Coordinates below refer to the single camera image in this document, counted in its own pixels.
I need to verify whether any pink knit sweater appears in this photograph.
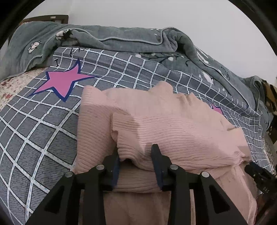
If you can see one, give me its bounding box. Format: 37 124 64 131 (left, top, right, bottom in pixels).
75 81 257 224

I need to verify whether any brown olive clothes pile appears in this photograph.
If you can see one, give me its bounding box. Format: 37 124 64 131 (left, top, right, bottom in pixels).
262 80 277 115

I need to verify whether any grey checked star bedsheet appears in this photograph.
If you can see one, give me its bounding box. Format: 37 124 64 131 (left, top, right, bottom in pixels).
1 47 274 224

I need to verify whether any floral white pillow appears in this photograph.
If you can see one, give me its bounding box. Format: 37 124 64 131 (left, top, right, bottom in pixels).
0 67 46 110

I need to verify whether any grey-green fleece blanket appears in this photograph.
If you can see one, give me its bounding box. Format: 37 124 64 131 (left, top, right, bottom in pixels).
1 21 276 129

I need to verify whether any dark wooden headboard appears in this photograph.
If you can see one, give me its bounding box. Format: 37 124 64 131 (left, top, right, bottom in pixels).
21 15 69 24

